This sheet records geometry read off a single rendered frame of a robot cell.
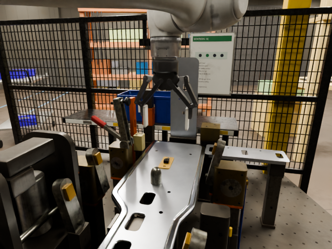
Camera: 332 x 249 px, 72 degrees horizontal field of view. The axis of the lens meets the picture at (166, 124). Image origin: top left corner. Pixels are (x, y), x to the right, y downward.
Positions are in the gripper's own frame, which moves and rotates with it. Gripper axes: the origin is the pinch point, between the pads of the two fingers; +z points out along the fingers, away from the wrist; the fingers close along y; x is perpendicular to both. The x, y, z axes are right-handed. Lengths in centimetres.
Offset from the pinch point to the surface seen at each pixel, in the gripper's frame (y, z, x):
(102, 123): -22.3, 1.1, -0.8
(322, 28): 120, -48, 235
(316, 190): 120, 114, 169
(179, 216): 9.2, 13.9, -24.7
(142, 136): -10.6, 7.3, 6.9
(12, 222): -13.9, 3.6, -44.9
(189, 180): 9.4, 13.6, -9.1
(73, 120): -58, 12, 32
